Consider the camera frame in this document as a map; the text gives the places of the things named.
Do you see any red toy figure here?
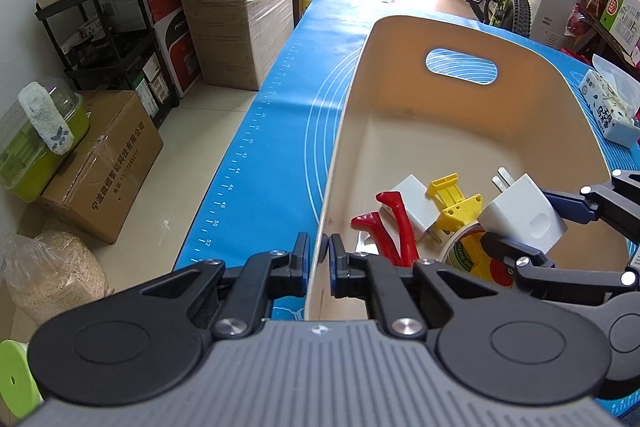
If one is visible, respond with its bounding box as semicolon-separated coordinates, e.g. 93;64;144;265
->
350;191;419;268

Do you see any white square power adapter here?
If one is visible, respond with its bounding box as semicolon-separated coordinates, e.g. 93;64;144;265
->
477;167;567;254

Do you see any white tape roll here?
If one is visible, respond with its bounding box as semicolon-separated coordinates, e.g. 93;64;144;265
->
442;221;514;288

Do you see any yellow toy wrench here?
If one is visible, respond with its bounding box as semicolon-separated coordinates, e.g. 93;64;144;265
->
426;173;483;233

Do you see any white usb charger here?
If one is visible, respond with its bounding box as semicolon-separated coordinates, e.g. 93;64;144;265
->
392;174;442;246

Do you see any beige plastic storage bin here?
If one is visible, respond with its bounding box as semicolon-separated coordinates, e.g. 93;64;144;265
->
304;14;632;322

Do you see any tissue box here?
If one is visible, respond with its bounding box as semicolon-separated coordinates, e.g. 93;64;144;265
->
579;54;640;150

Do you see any green white product box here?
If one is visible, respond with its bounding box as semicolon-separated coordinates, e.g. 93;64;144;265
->
600;0;640;60

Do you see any floor cardboard box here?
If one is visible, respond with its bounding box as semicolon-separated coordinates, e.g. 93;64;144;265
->
37;91;163;244

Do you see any clear bag of grain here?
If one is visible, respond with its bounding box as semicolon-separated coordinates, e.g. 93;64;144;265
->
1;231;113;325

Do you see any green plastic container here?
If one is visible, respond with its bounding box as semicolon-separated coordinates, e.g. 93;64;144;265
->
1;77;90;202

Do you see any white rolled towel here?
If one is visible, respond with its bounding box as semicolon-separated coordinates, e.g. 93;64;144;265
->
17;81;75;156

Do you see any black metal shelf cart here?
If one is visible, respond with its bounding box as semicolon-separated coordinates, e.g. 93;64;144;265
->
35;0;179;126

